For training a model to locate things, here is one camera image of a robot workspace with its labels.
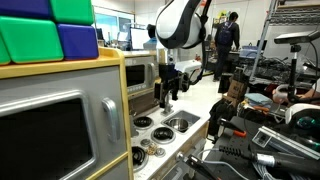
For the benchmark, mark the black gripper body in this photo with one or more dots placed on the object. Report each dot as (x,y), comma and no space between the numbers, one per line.
(168,74)

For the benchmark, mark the grey toy sink basin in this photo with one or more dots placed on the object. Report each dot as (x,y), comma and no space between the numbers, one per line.
(186,116)

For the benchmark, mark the small steel pot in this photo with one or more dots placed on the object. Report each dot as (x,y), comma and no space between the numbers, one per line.
(178,124)

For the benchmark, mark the grey toy faucet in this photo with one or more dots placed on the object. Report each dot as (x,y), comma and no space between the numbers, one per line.
(168,110)

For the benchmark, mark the black toy burner coil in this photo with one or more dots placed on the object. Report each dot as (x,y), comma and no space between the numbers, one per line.
(137,156)
(143,122)
(163,134)

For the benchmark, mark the toy microwave with dark window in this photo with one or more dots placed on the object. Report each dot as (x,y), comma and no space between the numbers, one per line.
(136,75)

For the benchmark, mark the seated person in blue shirt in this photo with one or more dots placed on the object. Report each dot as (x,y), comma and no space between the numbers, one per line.
(150,41)

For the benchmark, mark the white computer monitor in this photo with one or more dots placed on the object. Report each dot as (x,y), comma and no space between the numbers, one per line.
(139,38)

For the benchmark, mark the grey stove knob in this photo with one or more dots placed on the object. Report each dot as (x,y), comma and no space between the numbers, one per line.
(145,142)
(160,152)

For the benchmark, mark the black bag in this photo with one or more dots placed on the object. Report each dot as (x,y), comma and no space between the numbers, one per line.
(221,116)

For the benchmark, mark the person in black clothes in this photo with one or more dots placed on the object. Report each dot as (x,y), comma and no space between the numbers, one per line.
(223,56)

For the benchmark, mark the grey front panel knob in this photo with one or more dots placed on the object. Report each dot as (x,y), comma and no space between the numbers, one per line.
(180,155)

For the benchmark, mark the brown cardboard box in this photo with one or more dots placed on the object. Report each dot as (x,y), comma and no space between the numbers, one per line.
(237,89)

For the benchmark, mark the wooden toy kitchen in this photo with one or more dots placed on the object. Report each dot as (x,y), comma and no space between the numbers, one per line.
(100,86)

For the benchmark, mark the black tool with orange grip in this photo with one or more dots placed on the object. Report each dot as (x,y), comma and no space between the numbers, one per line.
(233,128)

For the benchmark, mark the dark blue backpack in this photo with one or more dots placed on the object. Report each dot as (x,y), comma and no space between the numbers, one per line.
(225,33)

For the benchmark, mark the black clamp tool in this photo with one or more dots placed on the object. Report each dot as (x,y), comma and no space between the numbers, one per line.
(200,166)

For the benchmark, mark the blue plastic bin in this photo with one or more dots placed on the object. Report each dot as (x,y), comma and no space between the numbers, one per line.
(249,51)

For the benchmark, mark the folded blue cloth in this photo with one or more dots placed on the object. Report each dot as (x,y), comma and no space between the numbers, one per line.
(258,99)

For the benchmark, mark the blue foam block square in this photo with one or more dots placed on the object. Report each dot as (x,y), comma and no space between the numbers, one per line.
(77,41)

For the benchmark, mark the operator in white shirt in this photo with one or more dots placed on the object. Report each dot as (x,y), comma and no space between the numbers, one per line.
(281,93)

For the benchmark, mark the green foam block small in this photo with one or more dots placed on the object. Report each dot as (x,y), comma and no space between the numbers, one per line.
(71,10)

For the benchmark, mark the green foam block large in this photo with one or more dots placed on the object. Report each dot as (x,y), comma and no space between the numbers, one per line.
(30,40)

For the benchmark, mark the blue foam block flat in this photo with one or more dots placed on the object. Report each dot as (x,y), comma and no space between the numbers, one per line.
(23,7)

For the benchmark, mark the silver metal ladder rail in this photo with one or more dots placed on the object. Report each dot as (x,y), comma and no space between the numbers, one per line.
(265,36)

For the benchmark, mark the silver aluminium bracket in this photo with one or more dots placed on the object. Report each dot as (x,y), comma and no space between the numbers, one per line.
(283,141)

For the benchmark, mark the black camera stand pole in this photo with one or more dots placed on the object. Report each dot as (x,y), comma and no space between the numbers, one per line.
(293,70)

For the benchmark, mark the black camera bar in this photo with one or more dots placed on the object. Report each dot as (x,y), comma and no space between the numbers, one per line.
(295,37)

